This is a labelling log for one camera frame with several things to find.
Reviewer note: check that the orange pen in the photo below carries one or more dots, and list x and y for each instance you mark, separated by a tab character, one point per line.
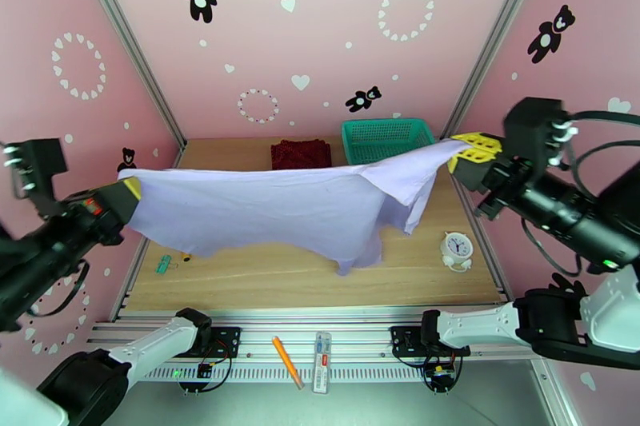
286	359

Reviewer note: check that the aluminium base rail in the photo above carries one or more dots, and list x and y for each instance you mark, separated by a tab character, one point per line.
350	339

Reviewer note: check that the white alarm clock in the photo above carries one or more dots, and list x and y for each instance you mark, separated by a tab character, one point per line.
456	247

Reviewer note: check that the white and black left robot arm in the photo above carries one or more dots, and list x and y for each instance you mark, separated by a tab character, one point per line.
155	344

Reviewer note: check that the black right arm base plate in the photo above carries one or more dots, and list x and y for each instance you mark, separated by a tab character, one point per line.
402	339

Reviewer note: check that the teal plastic mesh basket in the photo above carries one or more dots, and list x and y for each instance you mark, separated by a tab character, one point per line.
385	135

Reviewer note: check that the teal binder clip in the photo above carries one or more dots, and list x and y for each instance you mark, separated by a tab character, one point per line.
165	265

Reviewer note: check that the circuit board with yellow connector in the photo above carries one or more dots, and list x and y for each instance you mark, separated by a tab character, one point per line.
440	373

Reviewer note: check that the aluminium frame post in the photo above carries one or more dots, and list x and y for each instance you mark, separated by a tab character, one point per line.
495	40
127	40

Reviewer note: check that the small black circuit board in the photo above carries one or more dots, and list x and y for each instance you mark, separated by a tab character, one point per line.
204	369

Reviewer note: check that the red polka dot cloth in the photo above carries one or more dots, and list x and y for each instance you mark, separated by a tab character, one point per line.
302	155

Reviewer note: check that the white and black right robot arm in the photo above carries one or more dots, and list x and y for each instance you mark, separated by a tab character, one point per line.
475	327

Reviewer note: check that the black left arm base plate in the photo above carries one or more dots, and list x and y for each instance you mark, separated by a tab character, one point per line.
227	337

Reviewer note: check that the light purple shirt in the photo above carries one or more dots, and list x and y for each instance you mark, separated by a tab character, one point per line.
260	205

